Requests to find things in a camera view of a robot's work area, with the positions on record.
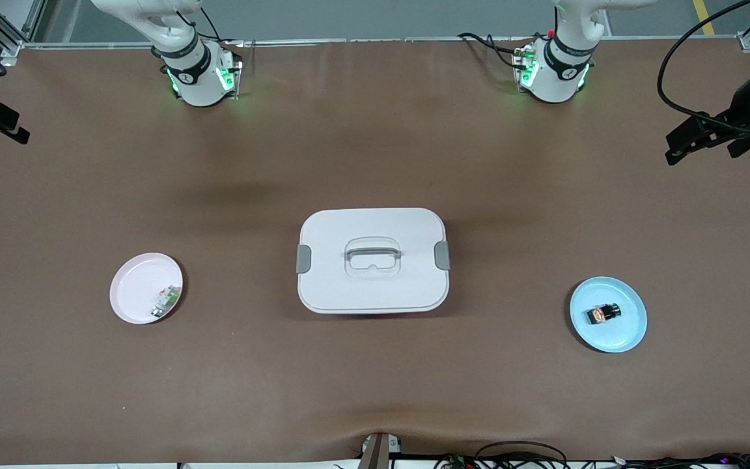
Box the black orange switch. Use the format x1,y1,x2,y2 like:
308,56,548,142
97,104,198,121
586,303,622,326

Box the blue round plate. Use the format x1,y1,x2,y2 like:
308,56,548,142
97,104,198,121
569,276,648,354

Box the pink round plate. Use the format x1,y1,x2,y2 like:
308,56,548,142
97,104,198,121
109,252,184,325

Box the white lidded storage box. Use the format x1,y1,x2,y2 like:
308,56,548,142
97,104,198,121
296,208,451,315

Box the brown table mat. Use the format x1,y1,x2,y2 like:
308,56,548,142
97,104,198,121
0,38,750,465

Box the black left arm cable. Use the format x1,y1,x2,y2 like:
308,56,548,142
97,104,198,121
656,0,750,137

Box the black left base cables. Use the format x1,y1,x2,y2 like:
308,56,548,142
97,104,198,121
457,31,527,70

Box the black right base cable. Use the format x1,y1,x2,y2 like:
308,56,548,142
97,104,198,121
176,7,245,46

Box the green white switch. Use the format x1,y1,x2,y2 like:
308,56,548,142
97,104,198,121
150,285,181,320

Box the black looped floor cable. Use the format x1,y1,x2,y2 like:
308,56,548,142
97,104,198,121
475,441,568,469

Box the silver table edge rail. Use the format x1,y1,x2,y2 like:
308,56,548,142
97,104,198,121
20,36,747,50

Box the brown metal table bracket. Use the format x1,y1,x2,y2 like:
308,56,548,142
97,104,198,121
359,432,403,469

